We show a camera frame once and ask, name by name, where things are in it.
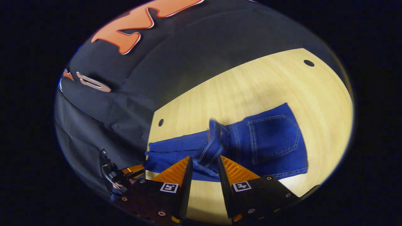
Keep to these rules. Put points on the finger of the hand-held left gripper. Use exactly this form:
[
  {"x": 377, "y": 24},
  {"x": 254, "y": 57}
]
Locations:
[{"x": 134, "y": 170}]

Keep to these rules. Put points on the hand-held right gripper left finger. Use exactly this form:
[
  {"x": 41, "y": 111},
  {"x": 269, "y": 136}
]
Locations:
[{"x": 157, "y": 201}]

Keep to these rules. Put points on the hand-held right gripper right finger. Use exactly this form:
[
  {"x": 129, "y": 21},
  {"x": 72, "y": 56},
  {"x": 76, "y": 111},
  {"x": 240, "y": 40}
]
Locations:
[{"x": 257, "y": 196}]

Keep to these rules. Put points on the blue denim jeans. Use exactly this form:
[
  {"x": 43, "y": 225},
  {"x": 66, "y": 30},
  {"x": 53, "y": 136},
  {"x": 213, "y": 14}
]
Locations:
[{"x": 273, "y": 138}]

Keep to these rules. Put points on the black backdrop cloth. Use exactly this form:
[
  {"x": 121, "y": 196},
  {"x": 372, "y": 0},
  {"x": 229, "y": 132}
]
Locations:
[{"x": 188, "y": 47}]

